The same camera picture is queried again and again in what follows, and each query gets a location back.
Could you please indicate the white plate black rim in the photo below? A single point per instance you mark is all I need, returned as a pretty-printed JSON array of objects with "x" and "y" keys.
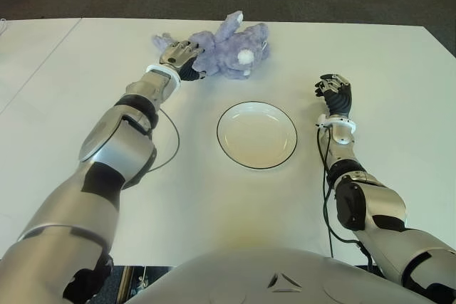
[{"x": 256, "y": 136}]

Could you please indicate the silver robot torso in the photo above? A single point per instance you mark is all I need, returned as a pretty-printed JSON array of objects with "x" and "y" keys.
[{"x": 249, "y": 275}]

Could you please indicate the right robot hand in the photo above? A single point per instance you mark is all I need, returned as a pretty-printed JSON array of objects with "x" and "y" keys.
[{"x": 338, "y": 99}]

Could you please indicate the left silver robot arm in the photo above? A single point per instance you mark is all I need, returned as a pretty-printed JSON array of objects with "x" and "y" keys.
[{"x": 107, "y": 147}]

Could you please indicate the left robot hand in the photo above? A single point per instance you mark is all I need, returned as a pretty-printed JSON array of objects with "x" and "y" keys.
[{"x": 176, "y": 55}]

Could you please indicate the metal table leg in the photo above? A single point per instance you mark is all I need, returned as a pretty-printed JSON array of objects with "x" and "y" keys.
[{"x": 126, "y": 282}]

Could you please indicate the purple plush bunny doll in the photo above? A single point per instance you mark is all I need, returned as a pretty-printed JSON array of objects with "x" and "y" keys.
[{"x": 228, "y": 51}]

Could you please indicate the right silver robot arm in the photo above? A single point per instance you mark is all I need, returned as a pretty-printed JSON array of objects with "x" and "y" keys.
[{"x": 384, "y": 204}]

